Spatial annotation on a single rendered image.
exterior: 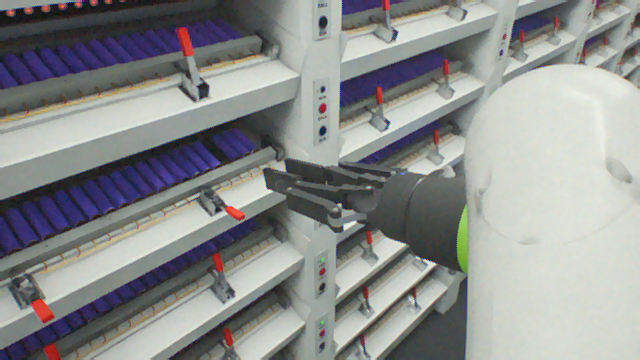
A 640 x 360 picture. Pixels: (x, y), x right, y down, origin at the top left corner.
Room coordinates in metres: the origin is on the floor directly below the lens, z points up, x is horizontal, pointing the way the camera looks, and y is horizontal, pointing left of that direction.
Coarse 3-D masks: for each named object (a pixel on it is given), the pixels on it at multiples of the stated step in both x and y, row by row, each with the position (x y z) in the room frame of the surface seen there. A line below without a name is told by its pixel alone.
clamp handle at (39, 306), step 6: (24, 288) 0.41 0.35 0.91; (30, 288) 0.41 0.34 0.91; (24, 294) 0.40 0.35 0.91; (30, 294) 0.40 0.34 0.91; (36, 294) 0.40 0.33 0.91; (30, 300) 0.39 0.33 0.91; (36, 300) 0.39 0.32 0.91; (42, 300) 0.39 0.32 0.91; (36, 306) 0.38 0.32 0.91; (42, 306) 0.38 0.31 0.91; (36, 312) 0.37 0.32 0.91; (42, 312) 0.37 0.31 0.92; (48, 312) 0.37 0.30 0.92; (42, 318) 0.36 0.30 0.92; (48, 318) 0.37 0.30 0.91
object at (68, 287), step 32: (256, 128) 0.81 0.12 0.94; (224, 160) 0.72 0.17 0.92; (224, 192) 0.65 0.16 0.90; (256, 192) 0.66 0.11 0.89; (160, 224) 0.56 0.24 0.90; (192, 224) 0.57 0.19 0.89; (224, 224) 0.61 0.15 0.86; (96, 256) 0.49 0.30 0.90; (128, 256) 0.50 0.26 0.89; (160, 256) 0.53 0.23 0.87; (64, 288) 0.44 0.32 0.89; (96, 288) 0.46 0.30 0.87; (0, 320) 0.39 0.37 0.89; (32, 320) 0.40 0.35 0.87
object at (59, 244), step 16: (240, 160) 0.70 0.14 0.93; (256, 160) 0.71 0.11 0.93; (208, 176) 0.65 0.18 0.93; (224, 176) 0.66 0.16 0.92; (240, 176) 0.68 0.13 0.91; (176, 192) 0.60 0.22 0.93; (192, 192) 0.62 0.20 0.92; (128, 208) 0.55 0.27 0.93; (144, 208) 0.56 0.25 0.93; (160, 208) 0.58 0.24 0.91; (176, 208) 0.59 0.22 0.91; (96, 224) 0.52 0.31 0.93; (112, 224) 0.53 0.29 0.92; (48, 240) 0.48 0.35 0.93; (64, 240) 0.48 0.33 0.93; (80, 240) 0.49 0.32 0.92; (112, 240) 0.51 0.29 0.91; (16, 256) 0.45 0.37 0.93; (32, 256) 0.45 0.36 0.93; (48, 256) 0.47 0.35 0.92; (80, 256) 0.48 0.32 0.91; (0, 272) 0.43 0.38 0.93
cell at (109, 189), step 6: (102, 180) 0.60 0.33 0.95; (108, 180) 0.60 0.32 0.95; (102, 186) 0.59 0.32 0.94; (108, 186) 0.59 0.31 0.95; (114, 186) 0.59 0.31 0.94; (108, 192) 0.58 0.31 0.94; (114, 192) 0.58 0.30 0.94; (108, 198) 0.58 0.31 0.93; (114, 198) 0.57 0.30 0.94; (120, 198) 0.57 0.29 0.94; (114, 204) 0.57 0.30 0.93; (120, 204) 0.57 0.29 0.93
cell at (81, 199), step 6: (78, 186) 0.58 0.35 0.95; (72, 192) 0.57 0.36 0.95; (78, 192) 0.57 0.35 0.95; (84, 192) 0.58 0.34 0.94; (72, 198) 0.57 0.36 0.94; (78, 198) 0.56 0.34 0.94; (84, 198) 0.56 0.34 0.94; (78, 204) 0.55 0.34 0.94; (84, 204) 0.55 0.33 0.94; (90, 204) 0.55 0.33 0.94; (84, 210) 0.54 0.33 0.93; (90, 210) 0.54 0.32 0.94; (96, 210) 0.55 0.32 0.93; (90, 216) 0.53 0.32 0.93
